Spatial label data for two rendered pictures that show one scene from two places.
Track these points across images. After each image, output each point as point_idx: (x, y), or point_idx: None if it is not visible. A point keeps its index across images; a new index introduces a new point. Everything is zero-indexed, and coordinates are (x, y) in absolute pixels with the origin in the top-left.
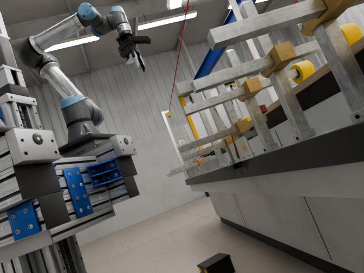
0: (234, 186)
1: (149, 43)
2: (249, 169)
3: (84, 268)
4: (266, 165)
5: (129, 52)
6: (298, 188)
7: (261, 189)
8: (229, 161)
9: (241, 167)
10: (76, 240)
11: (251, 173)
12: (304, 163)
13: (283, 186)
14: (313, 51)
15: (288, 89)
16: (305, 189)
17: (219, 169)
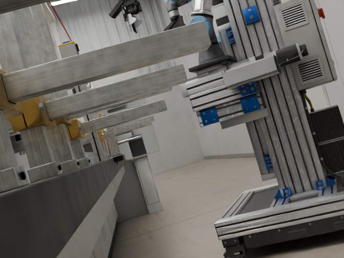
0: (110, 190)
1: (112, 17)
2: (117, 165)
3: (252, 145)
4: (118, 164)
5: (133, 14)
6: (117, 182)
7: (115, 187)
8: (107, 154)
9: (115, 162)
10: (246, 127)
11: (118, 168)
12: (120, 165)
13: (116, 182)
14: None
15: None
16: (117, 183)
17: (110, 159)
